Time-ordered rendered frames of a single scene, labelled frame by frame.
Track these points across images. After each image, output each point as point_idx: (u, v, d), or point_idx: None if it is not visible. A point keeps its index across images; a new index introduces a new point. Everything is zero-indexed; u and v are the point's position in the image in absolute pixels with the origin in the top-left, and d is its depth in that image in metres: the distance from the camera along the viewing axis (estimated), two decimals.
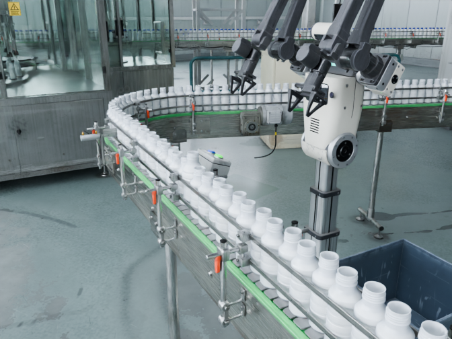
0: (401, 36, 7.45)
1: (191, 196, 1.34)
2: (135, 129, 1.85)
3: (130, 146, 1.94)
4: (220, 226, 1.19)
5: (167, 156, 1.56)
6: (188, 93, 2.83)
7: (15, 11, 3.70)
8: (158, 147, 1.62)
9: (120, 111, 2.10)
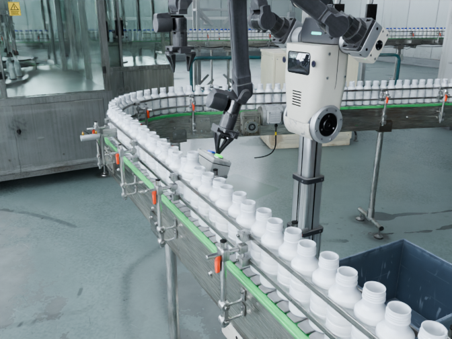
0: (401, 36, 7.45)
1: (191, 196, 1.34)
2: (135, 129, 1.85)
3: (130, 146, 1.94)
4: (220, 226, 1.19)
5: (167, 156, 1.56)
6: (188, 93, 2.83)
7: (15, 11, 3.70)
8: (158, 147, 1.62)
9: (120, 111, 2.10)
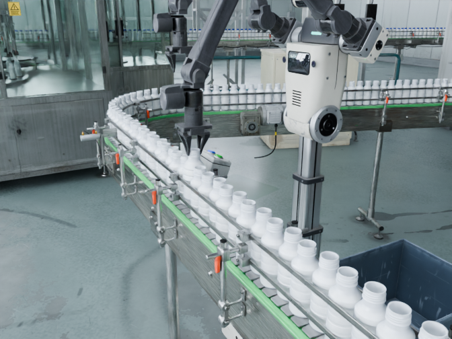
0: (401, 36, 7.45)
1: (191, 196, 1.34)
2: (136, 129, 1.85)
3: (130, 146, 1.93)
4: (220, 226, 1.19)
5: (167, 156, 1.56)
6: None
7: (15, 11, 3.70)
8: (158, 147, 1.62)
9: (120, 111, 2.10)
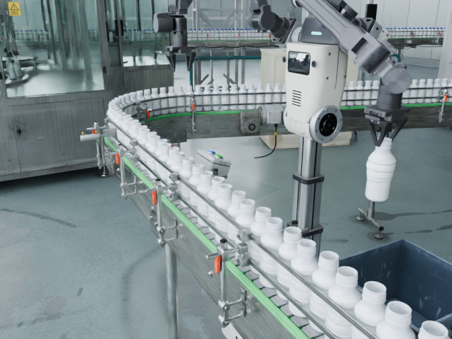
0: (401, 36, 7.45)
1: (190, 194, 1.37)
2: (135, 129, 1.85)
3: (130, 146, 1.93)
4: (220, 225, 1.20)
5: (166, 157, 1.55)
6: (188, 93, 2.83)
7: (15, 11, 3.70)
8: (160, 148, 1.61)
9: (120, 111, 2.10)
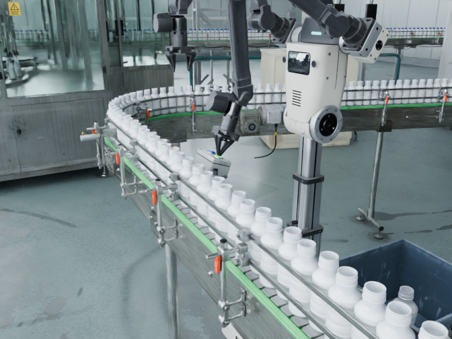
0: (401, 36, 7.45)
1: (190, 194, 1.37)
2: (135, 129, 1.85)
3: (130, 146, 1.93)
4: (220, 225, 1.20)
5: (166, 157, 1.55)
6: (188, 93, 2.83)
7: (15, 11, 3.70)
8: (160, 148, 1.61)
9: (120, 111, 2.10)
